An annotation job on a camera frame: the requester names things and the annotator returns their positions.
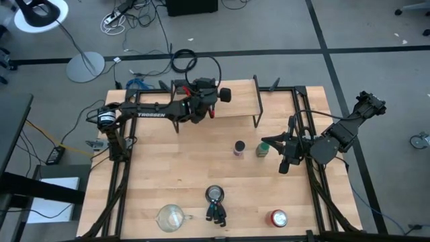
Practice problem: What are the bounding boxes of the purple label spice jar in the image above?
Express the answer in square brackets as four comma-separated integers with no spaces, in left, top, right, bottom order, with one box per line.
[233,140,246,157]

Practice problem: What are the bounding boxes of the white power strip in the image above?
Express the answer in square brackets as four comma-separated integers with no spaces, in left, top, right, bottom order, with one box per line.
[103,9,122,24]

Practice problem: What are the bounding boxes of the grey office chair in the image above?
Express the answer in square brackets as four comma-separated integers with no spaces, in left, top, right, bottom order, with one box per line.
[394,0,430,37]

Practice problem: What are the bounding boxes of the grey round-base floor stand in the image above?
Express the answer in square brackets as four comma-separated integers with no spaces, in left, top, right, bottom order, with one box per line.
[13,0,105,83]

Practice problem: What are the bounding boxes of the clear glass measuring jug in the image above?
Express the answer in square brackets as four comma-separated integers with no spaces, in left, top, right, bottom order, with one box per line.
[156,204,194,233]

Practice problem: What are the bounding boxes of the red Fanta soda can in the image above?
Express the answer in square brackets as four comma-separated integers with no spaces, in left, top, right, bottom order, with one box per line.
[265,208,289,229]

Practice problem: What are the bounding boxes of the black aluminium table frame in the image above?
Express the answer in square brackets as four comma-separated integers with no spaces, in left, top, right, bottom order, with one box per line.
[75,85,363,242]

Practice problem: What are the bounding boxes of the wooden desk shelf black frame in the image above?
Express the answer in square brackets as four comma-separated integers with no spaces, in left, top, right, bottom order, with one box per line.
[171,74,263,134]

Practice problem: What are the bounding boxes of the black box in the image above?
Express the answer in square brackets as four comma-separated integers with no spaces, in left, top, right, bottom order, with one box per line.
[166,0,219,17]

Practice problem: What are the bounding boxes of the green oregano glass jar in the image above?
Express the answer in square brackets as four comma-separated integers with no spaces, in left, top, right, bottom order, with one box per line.
[255,141,271,158]

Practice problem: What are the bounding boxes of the black coiled cable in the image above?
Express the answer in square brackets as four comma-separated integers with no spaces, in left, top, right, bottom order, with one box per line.
[170,48,199,74]

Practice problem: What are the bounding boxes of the black desk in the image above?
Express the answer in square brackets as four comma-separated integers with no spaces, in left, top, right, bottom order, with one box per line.
[0,93,87,242]

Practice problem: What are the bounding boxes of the grey caster wheel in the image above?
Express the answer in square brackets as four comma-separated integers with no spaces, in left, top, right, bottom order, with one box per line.
[409,132,430,149]

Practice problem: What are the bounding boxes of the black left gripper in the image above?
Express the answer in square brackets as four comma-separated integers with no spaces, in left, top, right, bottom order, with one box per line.
[189,77,232,124]

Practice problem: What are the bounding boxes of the white box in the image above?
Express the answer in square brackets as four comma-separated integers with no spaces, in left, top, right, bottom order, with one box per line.
[26,176,81,225]

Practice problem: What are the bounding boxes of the white coiled cable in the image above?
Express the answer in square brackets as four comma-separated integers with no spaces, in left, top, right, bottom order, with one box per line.
[100,15,127,36]

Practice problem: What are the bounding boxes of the black power adapter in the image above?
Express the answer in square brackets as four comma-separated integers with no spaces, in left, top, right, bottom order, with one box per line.
[46,145,67,165]

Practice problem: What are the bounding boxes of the dark grey kitchen utensils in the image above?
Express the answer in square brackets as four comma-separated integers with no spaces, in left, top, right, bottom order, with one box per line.
[205,184,228,228]

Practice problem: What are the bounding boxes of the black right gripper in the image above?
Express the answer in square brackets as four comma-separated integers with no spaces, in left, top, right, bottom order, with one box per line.
[261,133,310,175]

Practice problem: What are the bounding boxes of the blue network cable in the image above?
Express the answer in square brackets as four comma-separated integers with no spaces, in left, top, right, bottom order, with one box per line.
[126,79,151,90]

